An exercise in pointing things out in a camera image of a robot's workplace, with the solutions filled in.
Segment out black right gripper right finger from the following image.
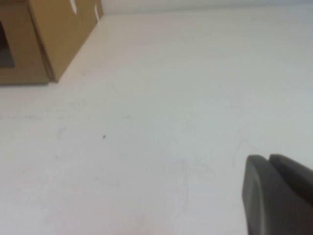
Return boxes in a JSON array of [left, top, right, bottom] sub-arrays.
[[268, 153, 313, 196]]

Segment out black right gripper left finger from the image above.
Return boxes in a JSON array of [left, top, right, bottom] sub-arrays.
[[241, 154, 313, 235]]

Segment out cardboard shoe box with window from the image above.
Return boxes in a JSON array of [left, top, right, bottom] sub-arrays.
[[0, 0, 105, 86]]

